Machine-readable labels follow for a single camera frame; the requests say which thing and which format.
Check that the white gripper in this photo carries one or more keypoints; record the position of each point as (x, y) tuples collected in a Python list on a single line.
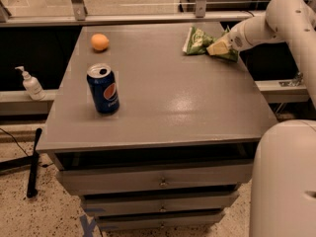
[(235, 39)]

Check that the green jalapeno chip bag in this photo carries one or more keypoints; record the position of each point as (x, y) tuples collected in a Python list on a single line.
[(198, 41)]

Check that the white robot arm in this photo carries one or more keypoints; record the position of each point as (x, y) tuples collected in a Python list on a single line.
[(283, 202)]

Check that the blue pepsi can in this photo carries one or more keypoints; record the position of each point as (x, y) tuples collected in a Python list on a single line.
[(102, 83)]

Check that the grey drawer cabinet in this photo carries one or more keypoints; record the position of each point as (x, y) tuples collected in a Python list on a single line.
[(175, 110)]

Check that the orange fruit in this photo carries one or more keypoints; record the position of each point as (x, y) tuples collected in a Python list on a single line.
[(99, 42)]

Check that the white pump bottle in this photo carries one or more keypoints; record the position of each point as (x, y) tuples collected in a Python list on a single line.
[(31, 84)]

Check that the top grey drawer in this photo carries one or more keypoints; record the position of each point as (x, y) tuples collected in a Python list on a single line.
[(96, 182)]

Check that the grey drawer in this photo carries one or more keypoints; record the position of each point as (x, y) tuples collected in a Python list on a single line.
[(96, 182), (161, 204), (159, 219)]

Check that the middle grey drawer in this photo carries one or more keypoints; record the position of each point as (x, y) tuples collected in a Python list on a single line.
[(161, 204)]

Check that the bottom grey drawer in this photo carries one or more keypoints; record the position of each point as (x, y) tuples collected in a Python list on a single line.
[(159, 219)]

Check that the blue tape mark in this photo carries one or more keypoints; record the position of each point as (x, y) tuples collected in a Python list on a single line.
[(90, 228)]

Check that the black stand leg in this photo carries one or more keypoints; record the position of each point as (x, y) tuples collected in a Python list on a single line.
[(31, 190)]

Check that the metal latch bracket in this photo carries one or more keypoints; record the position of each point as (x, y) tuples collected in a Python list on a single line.
[(296, 81)]

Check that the metal window rail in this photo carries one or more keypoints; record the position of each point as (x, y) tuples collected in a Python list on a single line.
[(108, 20)]

